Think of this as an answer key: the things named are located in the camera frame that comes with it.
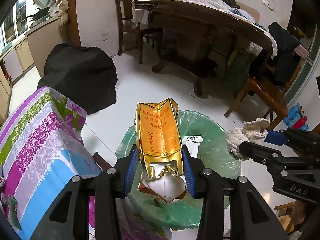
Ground kitchen window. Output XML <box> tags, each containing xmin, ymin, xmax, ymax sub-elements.
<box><xmin>1</xmin><ymin>0</ymin><xmax>28</xmax><ymax>46</ymax></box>

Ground dark wooden dining table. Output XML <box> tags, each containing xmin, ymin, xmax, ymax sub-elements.
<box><xmin>132</xmin><ymin>0</ymin><xmax>275</xmax><ymax>96</ymax></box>

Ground black covered bundle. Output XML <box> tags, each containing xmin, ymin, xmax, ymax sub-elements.
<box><xmin>37</xmin><ymin>43</ymin><xmax>118</xmax><ymax>114</ymax></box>

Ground knitted white glove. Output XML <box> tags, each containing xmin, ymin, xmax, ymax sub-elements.
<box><xmin>226</xmin><ymin>118</ymin><xmax>271</xmax><ymax>161</ymax></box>

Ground wooden chair near table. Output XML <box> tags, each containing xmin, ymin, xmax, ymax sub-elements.
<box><xmin>224</xmin><ymin>45</ymin><xmax>309</xmax><ymax>130</ymax></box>

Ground wooden chair by window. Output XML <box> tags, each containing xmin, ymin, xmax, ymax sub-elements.
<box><xmin>115</xmin><ymin>0</ymin><xmax>163</xmax><ymax>64</ymax></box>

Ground white cloth on table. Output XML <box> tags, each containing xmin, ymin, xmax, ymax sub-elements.
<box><xmin>132</xmin><ymin>0</ymin><xmax>278</xmax><ymax>58</ymax></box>

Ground floral striped tablecloth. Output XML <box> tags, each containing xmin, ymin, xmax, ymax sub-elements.
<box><xmin>1</xmin><ymin>87</ymin><xmax>101</xmax><ymax>239</ymax></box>

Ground gold yellow foil carton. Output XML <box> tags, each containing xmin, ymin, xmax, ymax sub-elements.
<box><xmin>135</xmin><ymin>98</ymin><xmax>187</xmax><ymax>203</ymax></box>

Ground blue bottles on floor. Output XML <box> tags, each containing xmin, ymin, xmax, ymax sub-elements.
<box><xmin>283</xmin><ymin>103</ymin><xmax>309</xmax><ymax>131</ymax></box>

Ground person's right hand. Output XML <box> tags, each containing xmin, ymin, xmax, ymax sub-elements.
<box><xmin>291</xmin><ymin>200</ymin><xmax>313</xmax><ymax>231</ymax></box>

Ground black wok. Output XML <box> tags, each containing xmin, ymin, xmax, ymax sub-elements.
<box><xmin>27</xmin><ymin>7</ymin><xmax>50</xmax><ymax>22</ymax></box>

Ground white red medicine box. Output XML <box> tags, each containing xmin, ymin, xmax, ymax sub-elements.
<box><xmin>182</xmin><ymin>135</ymin><xmax>203</xmax><ymax>158</ymax></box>

